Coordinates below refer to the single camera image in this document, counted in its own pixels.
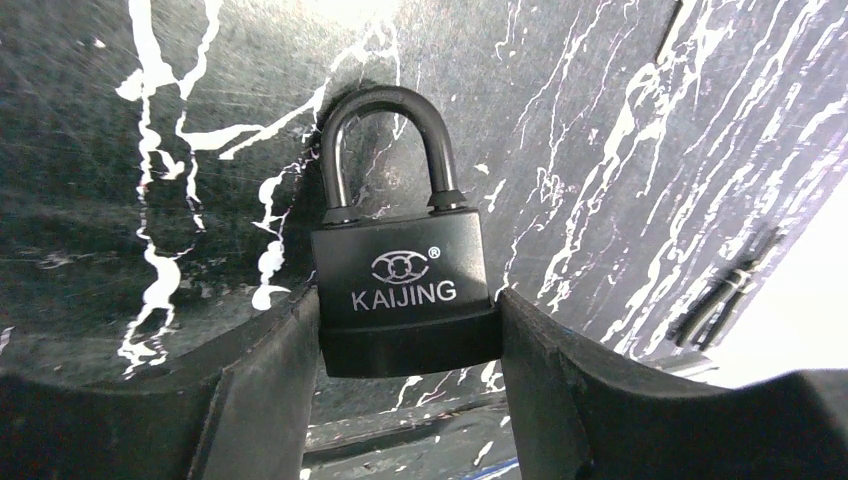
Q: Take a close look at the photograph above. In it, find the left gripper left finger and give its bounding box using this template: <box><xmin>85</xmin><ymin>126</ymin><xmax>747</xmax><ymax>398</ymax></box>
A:
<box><xmin>1</xmin><ymin>289</ymin><xmax>319</xmax><ymax>479</ymax></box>

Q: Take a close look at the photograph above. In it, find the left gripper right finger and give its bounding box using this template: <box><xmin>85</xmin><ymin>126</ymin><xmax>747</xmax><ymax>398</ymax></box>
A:
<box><xmin>498</xmin><ymin>290</ymin><xmax>847</xmax><ymax>479</ymax></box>

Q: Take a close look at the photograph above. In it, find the black padlock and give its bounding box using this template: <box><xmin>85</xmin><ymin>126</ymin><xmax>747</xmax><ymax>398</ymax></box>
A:
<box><xmin>311</xmin><ymin>85</ymin><xmax>503</xmax><ymax>378</ymax></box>

